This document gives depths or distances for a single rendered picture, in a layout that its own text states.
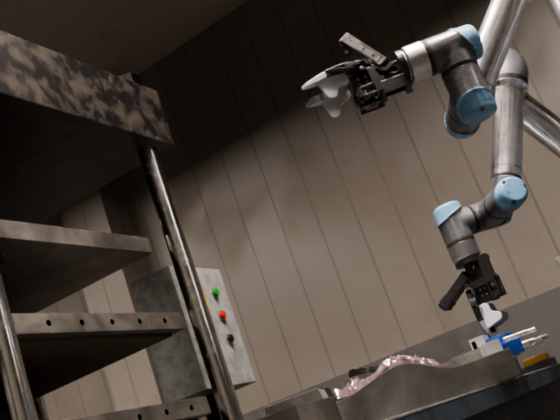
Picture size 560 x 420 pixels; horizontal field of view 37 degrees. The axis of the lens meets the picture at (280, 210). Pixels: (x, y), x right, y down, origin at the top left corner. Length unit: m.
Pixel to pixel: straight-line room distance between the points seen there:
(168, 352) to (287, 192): 1.83
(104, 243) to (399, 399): 1.01
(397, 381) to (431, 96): 2.47
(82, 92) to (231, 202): 2.19
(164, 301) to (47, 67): 0.80
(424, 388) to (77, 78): 1.28
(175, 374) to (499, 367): 1.19
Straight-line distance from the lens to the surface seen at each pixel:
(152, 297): 2.66
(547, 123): 2.41
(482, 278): 2.17
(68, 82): 2.36
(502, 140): 2.19
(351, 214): 4.10
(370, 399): 1.72
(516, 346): 1.78
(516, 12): 1.92
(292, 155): 4.29
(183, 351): 2.60
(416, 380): 1.72
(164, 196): 2.54
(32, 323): 2.00
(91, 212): 4.76
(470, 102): 1.68
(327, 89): 1.67
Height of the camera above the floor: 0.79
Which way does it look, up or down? 16 degrees up
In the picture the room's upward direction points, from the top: 20 degrees counter-clockwise
